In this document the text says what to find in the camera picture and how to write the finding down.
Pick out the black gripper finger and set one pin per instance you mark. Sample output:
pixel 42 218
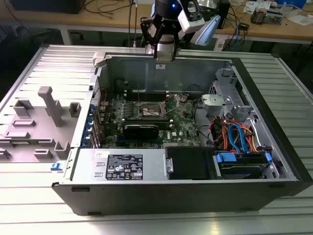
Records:
pixel 175 41
pixel 144 34

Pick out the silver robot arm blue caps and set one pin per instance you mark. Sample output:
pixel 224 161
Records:
pixel 207 31

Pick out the blue expansion slot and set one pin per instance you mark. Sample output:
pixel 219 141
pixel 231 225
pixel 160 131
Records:
pixel 120 140

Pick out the black upright tower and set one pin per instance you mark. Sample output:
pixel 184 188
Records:
pixel 223 9

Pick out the round coin battery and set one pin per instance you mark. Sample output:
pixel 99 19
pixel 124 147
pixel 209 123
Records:
pixel 183 98

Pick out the small black box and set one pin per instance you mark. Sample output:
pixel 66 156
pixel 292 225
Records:
pixel 243 26

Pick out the white printed booklet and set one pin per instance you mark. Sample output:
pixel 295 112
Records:
pixel 249 7

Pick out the green motherboard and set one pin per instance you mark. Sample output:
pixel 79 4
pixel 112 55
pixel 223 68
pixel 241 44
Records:
pixel 181 127

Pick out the finned metal heatsink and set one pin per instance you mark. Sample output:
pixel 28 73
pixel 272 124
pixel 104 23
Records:
pixel 258 16

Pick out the blue card retention clip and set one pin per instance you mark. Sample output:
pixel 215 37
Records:
pixel 89 122
pixel 85 142
pixel 87 132
pixel 92 109

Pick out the wooden desk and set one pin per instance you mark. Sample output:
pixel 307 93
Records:
pixel 269 31

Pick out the black graphics card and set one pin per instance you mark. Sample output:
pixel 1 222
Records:
pixel 140 132

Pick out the black equipment box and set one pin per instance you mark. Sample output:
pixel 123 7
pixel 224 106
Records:
pixel 49 6

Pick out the dark office chair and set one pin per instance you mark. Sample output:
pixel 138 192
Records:
pixel 24 44

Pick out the clear plastic bag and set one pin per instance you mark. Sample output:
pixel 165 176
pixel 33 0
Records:
pixel 291 7

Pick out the white paper sheet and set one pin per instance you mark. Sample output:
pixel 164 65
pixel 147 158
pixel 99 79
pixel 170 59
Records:
pixel 299 20

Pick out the hard disk in blue carrier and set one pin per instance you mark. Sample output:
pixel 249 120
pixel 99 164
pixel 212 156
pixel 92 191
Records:
pixel 226 157

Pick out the grey parts rack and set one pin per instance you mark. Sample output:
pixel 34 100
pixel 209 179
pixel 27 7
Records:
pixel 36 132

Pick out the silver power supply with label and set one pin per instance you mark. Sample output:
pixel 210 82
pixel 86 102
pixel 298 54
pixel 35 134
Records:
pixel 83 166

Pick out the black PC case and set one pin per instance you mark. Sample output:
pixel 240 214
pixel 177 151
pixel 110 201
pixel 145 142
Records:
pixel 146 198

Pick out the small blue plastic clip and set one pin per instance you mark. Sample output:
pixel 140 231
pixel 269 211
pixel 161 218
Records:
pixel 55 167

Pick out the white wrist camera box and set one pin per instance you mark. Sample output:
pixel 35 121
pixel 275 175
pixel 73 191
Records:
pixel 193 24

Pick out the silver disk bay bracket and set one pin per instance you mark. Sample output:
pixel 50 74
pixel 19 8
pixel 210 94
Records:
pixel 215 100

